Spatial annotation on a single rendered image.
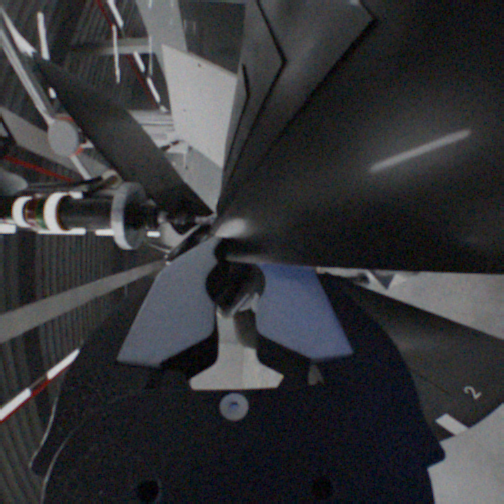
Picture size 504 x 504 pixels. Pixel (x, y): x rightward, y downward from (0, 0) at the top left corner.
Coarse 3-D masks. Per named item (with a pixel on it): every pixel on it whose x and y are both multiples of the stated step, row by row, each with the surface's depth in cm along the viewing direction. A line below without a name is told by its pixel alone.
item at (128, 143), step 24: (48, 72) 19; (72, 96) 22; (96, 96) 29; (96, 120) 25; (120, 120) 31; (96, 144) 23; (120, 144) 28; (144, 144) 33; (120, 168) 26; (144, 168) 30; (168, 168) 35
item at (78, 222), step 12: (60, 204) 21; (72, 204) 21; (84, 204) 21; (96, 204) 22; (108, 204) 22; (60, 216) 21; (72, 216) 21; (84, 216) 21; (96, 216) 21; (108, 216) 22; (132, 216) 22; (144, 216) 22; (156, 216) 23; (72, 228) 22; (84, 228) 22; (96, 228) 22; (108, 228) 23; (144, 228) 23; (156, 228) 24
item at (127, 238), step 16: (80, 192) 24; (96, 192) 24; (112, 192) 25; (128, 192) 21; (144, 192) 25; (112, 208) 20; (128, 208) 21; (112, 224) 20; (128, 224) 21; (128, 240) 22
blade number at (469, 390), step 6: (462, 384) 17; (468, 384) 17; (474, 384) 16; (456, 390) 17; (462, 390) 17; (468, 390) 17; (474, 390) 16; (480, 390) 16; (486, 390) 16; (462, 396) 17; (468, 396) 17; (474, 396) 16; (480, 396) 16; (474, 402) 16
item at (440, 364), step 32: (352, 288) 24; (384, 320) 22; (416, 320) 20; (448, 320) 18; (416, 352) 20; (448, 352) 18; (480, 352) 16; (416, 384) 20; (448, 384) 18; (480, 384) 16; (480, 416) 16
